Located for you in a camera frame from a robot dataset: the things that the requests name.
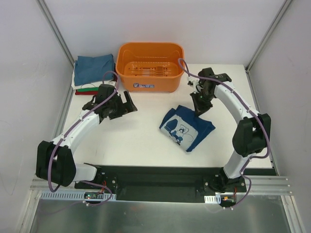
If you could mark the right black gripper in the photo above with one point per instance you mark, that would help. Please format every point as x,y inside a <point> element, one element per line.
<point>201,103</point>

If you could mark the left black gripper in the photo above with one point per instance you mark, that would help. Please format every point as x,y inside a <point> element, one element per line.
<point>124,105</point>

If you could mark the navy blue t-shirt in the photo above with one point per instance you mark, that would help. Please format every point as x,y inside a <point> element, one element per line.
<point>184,128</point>

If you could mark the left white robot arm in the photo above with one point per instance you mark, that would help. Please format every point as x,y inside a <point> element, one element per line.
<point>55,161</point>

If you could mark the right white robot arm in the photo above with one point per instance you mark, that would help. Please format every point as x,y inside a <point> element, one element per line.
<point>252,134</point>

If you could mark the folded green t-shirt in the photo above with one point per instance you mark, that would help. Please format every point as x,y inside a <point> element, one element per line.
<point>87,89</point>

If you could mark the orange plastic basket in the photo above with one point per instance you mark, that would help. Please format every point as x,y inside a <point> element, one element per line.
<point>150,66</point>

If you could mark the folded red t-shirt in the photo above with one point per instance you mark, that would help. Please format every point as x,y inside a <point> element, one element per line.
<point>96,79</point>

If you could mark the folded light blue t-shirt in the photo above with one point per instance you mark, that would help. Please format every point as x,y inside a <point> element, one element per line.
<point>86,61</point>

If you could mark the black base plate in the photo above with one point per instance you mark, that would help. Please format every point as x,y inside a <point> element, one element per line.
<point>163,184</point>

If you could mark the right slotted cable duct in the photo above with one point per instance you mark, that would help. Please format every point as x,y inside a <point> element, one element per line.
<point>218,199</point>

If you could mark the slotted cable duct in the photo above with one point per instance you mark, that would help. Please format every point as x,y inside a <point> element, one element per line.
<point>77,195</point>
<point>218,199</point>

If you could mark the left slotted cable duct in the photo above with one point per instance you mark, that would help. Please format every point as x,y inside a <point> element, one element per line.
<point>77,195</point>

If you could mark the right aluminium frame post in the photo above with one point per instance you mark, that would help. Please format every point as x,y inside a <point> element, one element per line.
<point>275,22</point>

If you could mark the aluminium frame post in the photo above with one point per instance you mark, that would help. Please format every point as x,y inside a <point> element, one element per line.
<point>275,22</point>
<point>55,29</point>

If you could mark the left aluminium frame post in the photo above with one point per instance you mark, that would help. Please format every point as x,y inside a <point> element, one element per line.
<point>55,29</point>

